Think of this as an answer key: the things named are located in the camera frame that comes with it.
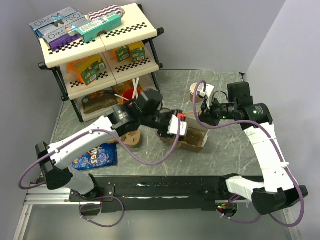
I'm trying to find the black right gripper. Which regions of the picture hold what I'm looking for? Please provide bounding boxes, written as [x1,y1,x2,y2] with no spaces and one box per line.
[196,95,237,128]

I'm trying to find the brown paper cups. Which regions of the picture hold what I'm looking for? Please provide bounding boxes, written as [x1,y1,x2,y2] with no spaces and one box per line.
[189,82,204,104]

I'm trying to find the brown paper takeout bag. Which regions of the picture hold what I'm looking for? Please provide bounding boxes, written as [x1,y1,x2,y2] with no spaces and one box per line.
[156,116,209,153]

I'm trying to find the single brown pulp carrier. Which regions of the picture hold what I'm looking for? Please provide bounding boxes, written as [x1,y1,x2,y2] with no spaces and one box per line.
[184,128,206,147]

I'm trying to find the brown pulp cup carrier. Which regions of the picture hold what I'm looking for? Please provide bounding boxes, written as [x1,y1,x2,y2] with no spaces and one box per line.
[106,130,141,148]

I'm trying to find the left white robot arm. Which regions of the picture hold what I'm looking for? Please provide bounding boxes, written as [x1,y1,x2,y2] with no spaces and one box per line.
[36,89,188,201]

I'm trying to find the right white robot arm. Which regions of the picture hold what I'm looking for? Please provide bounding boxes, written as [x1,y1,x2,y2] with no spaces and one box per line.
[194,81,308,215]

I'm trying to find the red ribbed plastic cup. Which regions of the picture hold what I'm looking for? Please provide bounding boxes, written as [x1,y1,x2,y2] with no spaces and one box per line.
[122,88,141,103]

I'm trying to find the white wrapped straw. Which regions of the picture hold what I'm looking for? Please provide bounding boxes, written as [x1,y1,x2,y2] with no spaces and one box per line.
[114,94,129,103]
[132,77,140,99]

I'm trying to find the blue Doritos chip bag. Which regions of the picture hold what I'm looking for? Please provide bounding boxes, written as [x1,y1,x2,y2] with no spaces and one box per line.
[71,143,118,171]

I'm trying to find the brown snack bag lower shelf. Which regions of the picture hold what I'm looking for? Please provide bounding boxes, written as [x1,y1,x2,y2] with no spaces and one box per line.
[81,90,118,115]

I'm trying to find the cream checkered shelf rack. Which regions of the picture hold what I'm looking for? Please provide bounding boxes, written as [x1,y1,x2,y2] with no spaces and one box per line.
[38,3,165,123]

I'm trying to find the green orange snack box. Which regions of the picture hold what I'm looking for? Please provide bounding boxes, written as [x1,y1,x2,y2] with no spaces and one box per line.
[85,57,106,73]
[81,66,100,86]

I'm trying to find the teal foil box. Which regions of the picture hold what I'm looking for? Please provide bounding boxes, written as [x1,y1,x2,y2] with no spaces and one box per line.
[76,12,122,43]

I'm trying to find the purple wavy pouch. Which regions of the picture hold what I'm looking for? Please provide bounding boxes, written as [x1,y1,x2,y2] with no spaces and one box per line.
[87,4,126,22]

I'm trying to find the purple RO foil box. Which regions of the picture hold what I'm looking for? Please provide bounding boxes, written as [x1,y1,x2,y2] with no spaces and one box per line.
[43,25,81,51]

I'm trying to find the silver RO foil box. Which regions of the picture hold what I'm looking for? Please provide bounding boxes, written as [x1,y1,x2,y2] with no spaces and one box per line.
[29,7,84,38]

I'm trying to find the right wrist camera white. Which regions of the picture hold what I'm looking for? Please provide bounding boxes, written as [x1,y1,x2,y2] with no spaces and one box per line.
[197,83,215,103]

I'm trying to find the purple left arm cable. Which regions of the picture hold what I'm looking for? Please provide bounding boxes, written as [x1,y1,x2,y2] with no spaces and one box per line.
[17,124,181,228]

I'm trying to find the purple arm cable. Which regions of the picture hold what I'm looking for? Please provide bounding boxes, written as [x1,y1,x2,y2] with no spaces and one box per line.
[17,124,181,228]
[192,80,305,228]

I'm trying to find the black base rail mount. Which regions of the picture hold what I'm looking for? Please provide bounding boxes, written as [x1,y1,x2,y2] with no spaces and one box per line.
[69,175,232,213]

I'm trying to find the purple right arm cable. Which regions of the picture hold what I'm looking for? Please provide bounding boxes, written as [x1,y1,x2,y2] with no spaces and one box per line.
[192,80,305,228]

